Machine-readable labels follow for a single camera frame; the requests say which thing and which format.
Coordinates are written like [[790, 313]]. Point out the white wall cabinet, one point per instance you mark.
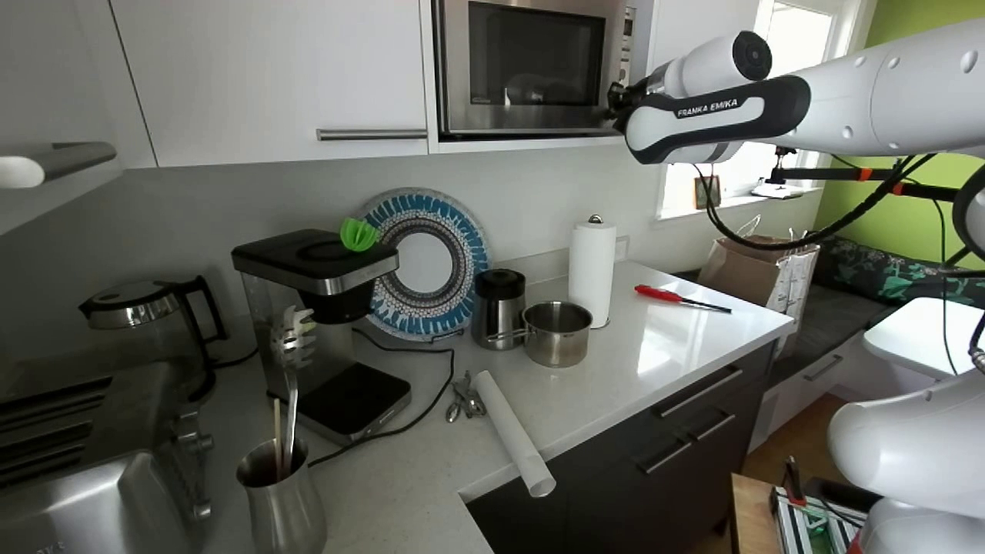
[[266, 71]]

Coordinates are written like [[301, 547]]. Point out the dark drawer cabinet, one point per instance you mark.
[[617, 462]]

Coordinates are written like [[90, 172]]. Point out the wooden side table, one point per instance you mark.
[[756, 520]]

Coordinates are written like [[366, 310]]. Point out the steel sink faucet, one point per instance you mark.
[[193, 452]]

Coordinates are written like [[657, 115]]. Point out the metal paper towel holder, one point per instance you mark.
[[592, 219]]

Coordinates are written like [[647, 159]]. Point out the wooden utensil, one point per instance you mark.
[[278, 436]]

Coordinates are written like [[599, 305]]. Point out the steel utensil jar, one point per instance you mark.
[[280, 510]]

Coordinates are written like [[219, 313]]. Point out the small green plastic object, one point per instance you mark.
[[358, 235]]

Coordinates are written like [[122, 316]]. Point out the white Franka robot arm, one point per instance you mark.
[[893, 94]]

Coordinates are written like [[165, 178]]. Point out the steel slotted spatula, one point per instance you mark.
[[293, 348]]

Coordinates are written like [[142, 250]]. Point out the white low cabinet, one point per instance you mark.
[[811, 395]]

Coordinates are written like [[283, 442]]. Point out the black steel coffee machine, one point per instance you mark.
[[319, 280]]

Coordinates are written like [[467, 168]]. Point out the metal wall outlet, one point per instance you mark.
[[707, 191]]

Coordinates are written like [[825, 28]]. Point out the small steel pot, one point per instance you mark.
[[559, 336]]

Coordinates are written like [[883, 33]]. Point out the blue patterned white plate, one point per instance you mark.
[[451, 257]]

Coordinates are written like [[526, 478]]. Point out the silver toaster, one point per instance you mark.
[[82, 511]]

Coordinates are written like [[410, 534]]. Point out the grey wall shelf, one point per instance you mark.
[[63, 162]]

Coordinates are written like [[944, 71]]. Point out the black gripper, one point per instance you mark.
[[622, 103]]

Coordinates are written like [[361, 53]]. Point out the white paper towel roll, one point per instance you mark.
[[592, 280]]

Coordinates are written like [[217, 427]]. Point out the brown cardboard box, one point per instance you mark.
[[759, 272]]

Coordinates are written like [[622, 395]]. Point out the steel carafe with black lid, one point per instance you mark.
[[500, 313]]

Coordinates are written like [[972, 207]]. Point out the white rolled paper tube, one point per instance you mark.
[[516, 436]]

